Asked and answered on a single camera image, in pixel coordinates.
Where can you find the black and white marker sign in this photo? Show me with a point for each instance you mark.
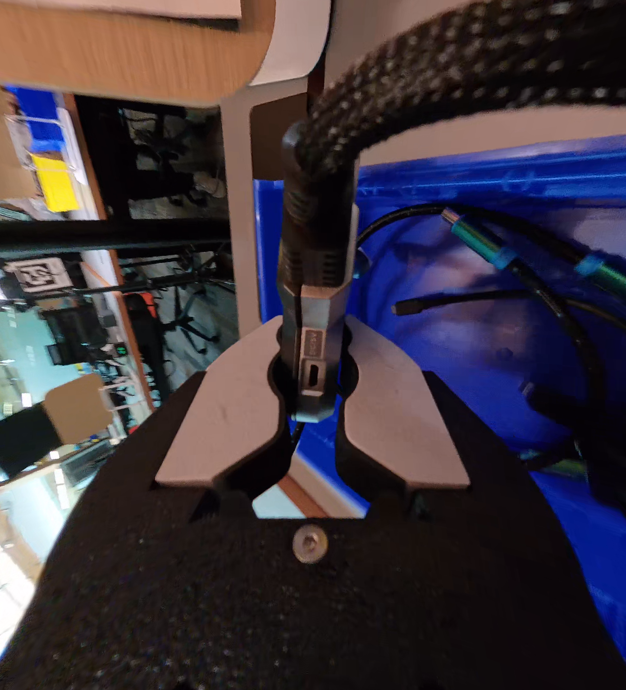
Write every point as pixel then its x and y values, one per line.
pixel 38 275

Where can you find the neighbouring grey desk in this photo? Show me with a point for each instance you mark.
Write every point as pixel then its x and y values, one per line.
pixel 87 178

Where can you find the black desk frame bar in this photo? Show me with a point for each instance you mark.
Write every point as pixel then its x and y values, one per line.
pixel 102 237

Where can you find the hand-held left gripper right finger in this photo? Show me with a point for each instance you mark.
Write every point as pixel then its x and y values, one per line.
pixel 399 426

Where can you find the yellow storage bin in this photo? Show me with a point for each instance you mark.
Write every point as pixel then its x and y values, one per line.
pixel 56 186

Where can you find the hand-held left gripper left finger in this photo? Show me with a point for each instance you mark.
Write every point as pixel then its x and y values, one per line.
pixel 221 420

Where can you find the grey multiport hub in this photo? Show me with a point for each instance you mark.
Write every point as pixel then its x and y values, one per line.
pixel 313 323

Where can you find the blue storage bin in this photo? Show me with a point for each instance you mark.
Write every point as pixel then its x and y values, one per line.
pixel 453 356
pixel 38 108

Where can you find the instruction sheet on wooden stand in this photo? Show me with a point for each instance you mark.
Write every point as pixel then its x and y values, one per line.
pixel 102 54

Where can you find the black office chair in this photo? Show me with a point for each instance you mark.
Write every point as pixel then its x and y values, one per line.
pixel 189 318

